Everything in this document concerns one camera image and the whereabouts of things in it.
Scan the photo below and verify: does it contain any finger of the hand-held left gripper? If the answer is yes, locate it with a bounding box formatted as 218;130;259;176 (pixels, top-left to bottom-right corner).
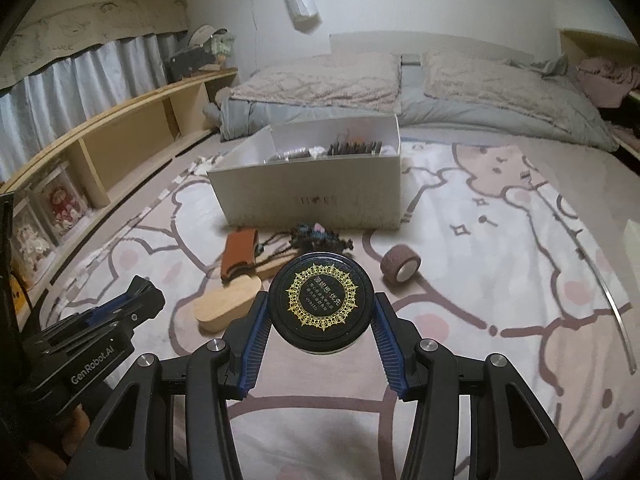
60;296;135;331
117;275;167;333

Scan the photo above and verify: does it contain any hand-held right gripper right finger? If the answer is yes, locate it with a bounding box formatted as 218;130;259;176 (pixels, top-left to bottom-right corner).
372;291;586;480

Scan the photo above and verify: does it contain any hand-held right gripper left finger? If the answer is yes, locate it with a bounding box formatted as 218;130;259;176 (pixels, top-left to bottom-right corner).
62;290;273;480

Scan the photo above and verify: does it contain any wooden block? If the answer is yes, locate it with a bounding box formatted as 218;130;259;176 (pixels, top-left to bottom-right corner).
194;252;301;333

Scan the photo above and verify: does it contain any black round tin gold print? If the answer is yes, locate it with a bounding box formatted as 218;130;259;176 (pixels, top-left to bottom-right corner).
266;252;375;356

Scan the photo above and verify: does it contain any light brown bandage roll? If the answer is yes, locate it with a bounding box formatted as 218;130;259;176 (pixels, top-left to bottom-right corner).
380;244;422;283

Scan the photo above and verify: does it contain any white storage box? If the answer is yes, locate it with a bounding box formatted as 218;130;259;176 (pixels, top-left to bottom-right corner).
206;114;403;231

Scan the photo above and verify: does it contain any person's left hand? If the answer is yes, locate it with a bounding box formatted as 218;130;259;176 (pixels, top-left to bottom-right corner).
27;402;95;466

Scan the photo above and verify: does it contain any brown leather case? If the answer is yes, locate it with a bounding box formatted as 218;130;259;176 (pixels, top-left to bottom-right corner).
221;230;260;283

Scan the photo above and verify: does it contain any framed doll display box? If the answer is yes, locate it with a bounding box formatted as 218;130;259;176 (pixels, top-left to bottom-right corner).
7;195;56;286
32;160;93;246

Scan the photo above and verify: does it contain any white crumpled cloth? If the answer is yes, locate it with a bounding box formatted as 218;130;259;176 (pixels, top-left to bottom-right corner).
192;155;226;177

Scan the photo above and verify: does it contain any long wooden shelf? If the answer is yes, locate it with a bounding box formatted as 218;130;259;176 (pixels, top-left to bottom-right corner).
0;67;240;306

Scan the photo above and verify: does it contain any brown claw hair clip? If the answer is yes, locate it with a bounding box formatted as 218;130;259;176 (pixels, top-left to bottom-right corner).
327;132;383;157

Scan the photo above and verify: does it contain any grey curtain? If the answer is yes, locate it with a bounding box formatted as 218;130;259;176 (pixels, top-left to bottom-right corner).
0;30;191;181

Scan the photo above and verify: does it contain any grey duvet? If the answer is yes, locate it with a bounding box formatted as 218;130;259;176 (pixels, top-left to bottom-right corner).
217;55;621;153

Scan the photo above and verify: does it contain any dark handbag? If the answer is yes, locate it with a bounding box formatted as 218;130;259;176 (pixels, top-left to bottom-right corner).
165;45;221;83

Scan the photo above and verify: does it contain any pale flower bouquet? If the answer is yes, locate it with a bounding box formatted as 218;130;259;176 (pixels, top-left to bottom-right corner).
210;32;236;58

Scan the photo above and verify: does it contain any beige fuzzy pillow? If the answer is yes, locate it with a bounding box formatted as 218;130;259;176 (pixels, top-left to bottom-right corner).
422;50;596;126
230;52;403;113

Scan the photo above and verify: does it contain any white cap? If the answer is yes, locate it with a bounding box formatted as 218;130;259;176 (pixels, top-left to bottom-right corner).
187;25;226;48

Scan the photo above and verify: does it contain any beige printed valance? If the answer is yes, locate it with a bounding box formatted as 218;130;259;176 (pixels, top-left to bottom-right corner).
0;0;190;91

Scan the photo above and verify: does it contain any white headboard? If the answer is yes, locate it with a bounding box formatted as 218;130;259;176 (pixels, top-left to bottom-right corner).
330;32;561;61

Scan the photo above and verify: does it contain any crumpled grey cloth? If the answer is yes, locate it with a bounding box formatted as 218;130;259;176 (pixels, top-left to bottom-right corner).
510;52;571;78

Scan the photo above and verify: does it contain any hanging white pouch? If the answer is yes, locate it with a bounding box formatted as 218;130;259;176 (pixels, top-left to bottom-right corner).
280;0;321;33

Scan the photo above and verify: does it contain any pink clothes pile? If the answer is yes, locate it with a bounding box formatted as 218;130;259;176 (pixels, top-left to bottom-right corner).
575;57;640;108

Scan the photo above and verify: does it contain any small wooden shelf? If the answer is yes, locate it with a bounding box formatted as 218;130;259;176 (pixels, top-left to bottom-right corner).
560;27;640;61

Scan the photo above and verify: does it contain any dark crochet flower cord accessory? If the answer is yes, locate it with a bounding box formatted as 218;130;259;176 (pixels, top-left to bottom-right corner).
257;222;356;261

